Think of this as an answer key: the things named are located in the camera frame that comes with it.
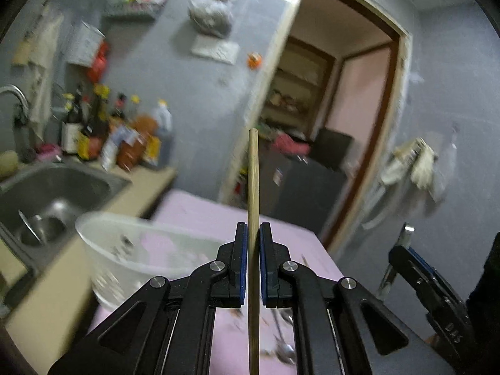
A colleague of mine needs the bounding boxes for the soy sauce bottle yellow label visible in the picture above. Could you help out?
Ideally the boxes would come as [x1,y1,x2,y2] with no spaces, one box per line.
[77,84,110,162]

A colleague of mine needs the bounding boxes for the stainless steel sink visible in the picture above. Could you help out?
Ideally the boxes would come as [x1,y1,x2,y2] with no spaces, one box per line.
[1,161,131,284]

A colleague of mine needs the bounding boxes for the clear bag on wall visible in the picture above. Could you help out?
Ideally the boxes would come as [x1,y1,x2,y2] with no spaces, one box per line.
[431,123,459,203]

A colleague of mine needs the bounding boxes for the wooden shelf unit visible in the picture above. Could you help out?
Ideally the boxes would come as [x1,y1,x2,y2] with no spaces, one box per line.
[259,37,336,137]

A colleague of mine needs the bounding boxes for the black box on cabinet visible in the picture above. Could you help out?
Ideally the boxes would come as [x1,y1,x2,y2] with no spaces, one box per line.
[309,128,353,170]

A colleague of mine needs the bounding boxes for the metal spoon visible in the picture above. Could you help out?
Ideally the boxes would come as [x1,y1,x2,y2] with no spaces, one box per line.
[270,309,297,365]

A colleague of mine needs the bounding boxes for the red plastic bag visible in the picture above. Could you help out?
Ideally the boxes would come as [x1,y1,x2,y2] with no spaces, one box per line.
[87,42,109,84]

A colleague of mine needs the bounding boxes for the pink sponge by sink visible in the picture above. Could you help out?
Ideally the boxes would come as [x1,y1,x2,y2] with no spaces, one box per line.
[36,143,62,162]

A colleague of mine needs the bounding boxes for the dark grey cabinet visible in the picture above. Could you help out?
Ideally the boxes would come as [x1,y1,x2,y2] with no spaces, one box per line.
[259,150,347,234]

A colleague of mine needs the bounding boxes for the white wall basket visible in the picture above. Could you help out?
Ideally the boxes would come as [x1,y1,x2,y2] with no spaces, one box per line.
[65,21,105,68]

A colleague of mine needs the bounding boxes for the red cloth on cabinet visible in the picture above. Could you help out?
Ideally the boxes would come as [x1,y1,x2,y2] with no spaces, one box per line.
[271,133,311,156]

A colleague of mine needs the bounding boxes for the dark wine bottle white label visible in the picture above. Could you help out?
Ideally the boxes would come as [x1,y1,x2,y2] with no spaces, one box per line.
[60,92,83,155]

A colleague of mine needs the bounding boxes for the white plastic utensil holder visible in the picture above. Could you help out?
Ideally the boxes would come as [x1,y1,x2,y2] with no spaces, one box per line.
[75,212,224,311]

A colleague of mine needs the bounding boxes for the white wall socket panel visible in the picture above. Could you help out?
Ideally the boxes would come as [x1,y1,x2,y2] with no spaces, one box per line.
[191,35,240,64]

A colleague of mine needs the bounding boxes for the dark sauce bottle red label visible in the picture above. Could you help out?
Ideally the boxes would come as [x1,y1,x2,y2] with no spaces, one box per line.
[110,92,126,124]

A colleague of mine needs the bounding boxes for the wooden chopstick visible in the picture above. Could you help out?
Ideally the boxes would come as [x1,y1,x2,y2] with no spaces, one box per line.
[247,128,260,375]

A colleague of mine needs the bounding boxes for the white seasoning packet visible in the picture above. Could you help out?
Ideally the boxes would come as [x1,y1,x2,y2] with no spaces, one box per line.
[100,125,129,172]

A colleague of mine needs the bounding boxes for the chrome faucet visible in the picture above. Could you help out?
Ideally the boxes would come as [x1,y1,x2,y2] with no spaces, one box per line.
[0,84,32,126]

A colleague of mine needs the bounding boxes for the large clear oil jug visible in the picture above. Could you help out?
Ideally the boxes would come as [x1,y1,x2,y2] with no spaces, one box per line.
[151,99,173,169]

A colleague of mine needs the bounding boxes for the yellow-capped thin bottle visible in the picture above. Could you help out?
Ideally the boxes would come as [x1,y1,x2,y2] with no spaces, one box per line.
[128,95,141,122]

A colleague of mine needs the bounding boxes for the hanging plastic bag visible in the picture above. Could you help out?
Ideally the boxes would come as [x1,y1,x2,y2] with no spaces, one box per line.
[188,0,238,39]

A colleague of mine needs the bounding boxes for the grey wall shelf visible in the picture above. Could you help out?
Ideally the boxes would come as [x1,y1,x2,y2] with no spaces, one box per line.
[103,0,168,20]

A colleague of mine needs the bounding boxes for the hanging beige towel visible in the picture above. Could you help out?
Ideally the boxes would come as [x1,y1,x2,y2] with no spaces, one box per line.
[28,12,64,141]

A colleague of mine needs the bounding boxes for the orange wall hook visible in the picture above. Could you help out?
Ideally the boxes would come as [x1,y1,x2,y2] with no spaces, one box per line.
[247,52,263,70]

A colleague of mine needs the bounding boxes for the pink floral table mat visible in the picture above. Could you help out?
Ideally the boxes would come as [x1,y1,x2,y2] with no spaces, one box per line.
[92,190,342,374]

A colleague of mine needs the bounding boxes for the hanging white rubber gloves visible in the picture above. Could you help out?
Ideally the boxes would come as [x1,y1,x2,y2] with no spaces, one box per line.
[380,137,436,191]

